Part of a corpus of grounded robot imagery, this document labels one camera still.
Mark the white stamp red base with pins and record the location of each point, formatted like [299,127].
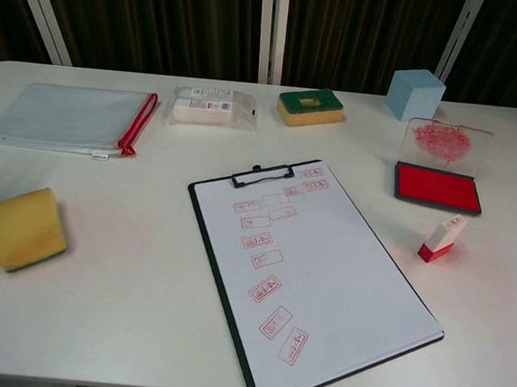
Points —
[442,239]

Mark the black clipboard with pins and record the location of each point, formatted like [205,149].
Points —
[236,181]

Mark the yellow sponge green scouring layer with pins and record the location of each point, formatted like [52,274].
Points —
[292,116]

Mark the clear plastic packet white pads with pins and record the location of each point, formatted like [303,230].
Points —
[202,112]

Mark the white paper red stamp prints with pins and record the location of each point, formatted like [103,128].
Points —
[346,278]

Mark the red ink pad clear lid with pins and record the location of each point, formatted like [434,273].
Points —
[435,187]

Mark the light blue cube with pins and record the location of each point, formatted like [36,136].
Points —
[412,96]

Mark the clear zip pouch red zipper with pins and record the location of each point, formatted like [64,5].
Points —
[57,117]

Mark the plain yellow sponge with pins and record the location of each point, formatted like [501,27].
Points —
[24,227]

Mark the white upright frame post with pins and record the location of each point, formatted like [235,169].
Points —
[265,26]
[281,28]

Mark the white slanted frame post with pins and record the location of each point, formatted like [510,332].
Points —
[460,30]
[39,7]

